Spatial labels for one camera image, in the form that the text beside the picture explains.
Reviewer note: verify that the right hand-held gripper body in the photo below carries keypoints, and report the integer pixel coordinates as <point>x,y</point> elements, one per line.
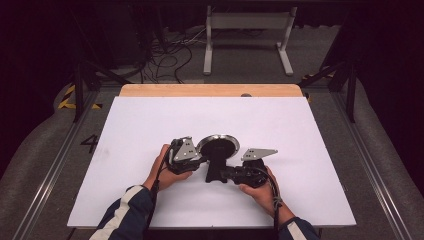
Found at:
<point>253,173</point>

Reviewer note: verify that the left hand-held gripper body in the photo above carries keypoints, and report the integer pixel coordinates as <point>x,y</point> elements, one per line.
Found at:
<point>185,153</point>

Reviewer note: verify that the person's right hand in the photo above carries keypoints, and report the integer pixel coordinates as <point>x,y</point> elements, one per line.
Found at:
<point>263,196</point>

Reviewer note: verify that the person's left hand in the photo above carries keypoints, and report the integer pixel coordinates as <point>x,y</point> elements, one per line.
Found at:
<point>165,175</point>

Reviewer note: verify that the white board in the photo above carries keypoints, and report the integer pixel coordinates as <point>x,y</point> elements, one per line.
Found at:
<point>233,116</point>

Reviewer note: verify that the person's dark clothing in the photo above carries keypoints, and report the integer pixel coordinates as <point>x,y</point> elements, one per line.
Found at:
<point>213,235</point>

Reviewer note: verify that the yellow and black floor tape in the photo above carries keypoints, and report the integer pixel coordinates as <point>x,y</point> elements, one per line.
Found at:
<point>316,75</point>
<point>68,105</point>

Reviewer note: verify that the black metal stand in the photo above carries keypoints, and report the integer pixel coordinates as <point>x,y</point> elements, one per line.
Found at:
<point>79,90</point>
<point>350,90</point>

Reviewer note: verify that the aluminium floor rail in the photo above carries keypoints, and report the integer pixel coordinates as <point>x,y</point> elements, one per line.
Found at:
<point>56,166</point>
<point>373,166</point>

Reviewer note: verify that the white metal stand frame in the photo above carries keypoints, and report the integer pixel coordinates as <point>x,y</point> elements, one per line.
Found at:
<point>246,21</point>

